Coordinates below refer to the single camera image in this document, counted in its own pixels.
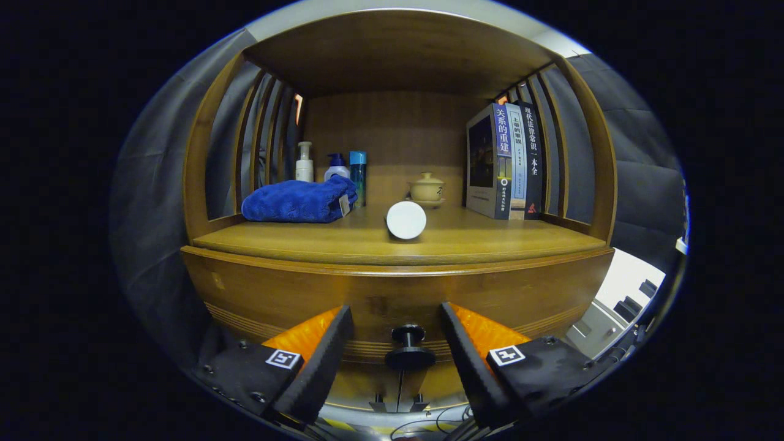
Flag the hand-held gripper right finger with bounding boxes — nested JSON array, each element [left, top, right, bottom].
[[440, 301, 610, 429]]

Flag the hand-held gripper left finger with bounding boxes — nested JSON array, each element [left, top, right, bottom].
[[195, 304, 355, 428]]

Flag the wooden drawer with black knob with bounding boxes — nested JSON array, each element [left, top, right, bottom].
[[181, 245, 615, 371]]

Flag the white facial cleanser tube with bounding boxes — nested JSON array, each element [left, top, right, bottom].
[[386, 200, 428, 241]]

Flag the wooden cabinet door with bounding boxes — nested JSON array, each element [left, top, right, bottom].
[[401, 367, 469, 412], [328, 364, 402, 412]]

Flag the wooden countertop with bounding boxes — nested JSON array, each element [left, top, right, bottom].
[[192, 205, 608, 267]]

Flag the wooden cabinet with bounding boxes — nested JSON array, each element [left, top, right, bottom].
[[182, 7, 618, 417]]

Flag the white box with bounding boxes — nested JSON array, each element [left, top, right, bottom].
[[563, 248, 666, 359]]

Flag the blue folded towel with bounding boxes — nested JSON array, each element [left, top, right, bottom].
[[241, 175, 358, 224]]

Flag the beige lidded teacup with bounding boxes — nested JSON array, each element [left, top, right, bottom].
[[409, 172, 446, 202]]

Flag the teal bottle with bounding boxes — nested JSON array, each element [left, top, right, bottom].
[[349, 151, 368, 209]]

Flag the white bottle with blue cap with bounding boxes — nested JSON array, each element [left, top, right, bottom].
[[324, 153, 350, 181]]

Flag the white pump bottle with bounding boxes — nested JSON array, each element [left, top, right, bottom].
[[295, 141, 314, 183]]

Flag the pale-spined book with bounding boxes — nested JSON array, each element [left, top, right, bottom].
[[505, 102, 529, 220]]

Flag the blue-spined book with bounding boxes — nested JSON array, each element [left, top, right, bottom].
[[466, 103, 514, 220]]

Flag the black-spined book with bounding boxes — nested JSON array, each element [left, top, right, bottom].
[[521, 100, 545, 220]]

